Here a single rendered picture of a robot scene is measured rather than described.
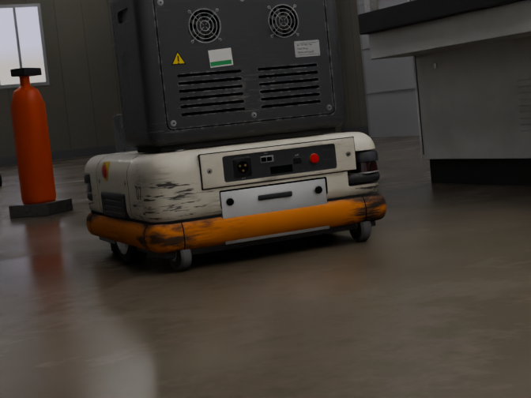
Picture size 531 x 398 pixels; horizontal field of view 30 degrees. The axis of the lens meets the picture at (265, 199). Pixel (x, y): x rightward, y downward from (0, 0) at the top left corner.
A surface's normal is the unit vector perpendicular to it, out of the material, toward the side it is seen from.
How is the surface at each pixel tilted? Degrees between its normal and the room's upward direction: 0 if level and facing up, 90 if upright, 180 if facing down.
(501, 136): 90
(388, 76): 90
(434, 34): 90
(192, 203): 90
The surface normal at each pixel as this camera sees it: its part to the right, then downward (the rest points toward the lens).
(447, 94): -0.89, 0.13
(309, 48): 0.40, 0.04
